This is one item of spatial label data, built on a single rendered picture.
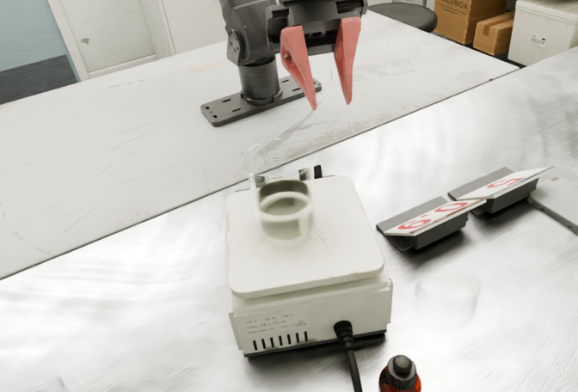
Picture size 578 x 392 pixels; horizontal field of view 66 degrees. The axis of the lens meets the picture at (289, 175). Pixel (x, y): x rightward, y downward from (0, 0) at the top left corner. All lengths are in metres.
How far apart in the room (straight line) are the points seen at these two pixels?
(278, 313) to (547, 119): 0.50
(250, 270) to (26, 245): 0.33
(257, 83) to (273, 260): 0.40
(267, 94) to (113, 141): 0.25
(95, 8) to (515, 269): 3.04
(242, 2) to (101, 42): 2.69
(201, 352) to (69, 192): 0.33
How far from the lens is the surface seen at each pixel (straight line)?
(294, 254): 0.36
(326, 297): 0.36
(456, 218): 0.49
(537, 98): 0.77
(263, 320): 0.36
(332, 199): 0.40
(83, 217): 0.61
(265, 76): 0.71
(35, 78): 3.35
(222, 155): 0.64
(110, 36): 3.33
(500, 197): 0.52
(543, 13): 2.64
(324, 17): 0.46
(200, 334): 0.43
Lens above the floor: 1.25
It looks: 38 degrees down
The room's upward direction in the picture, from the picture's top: 7 degrees counter-clockwise
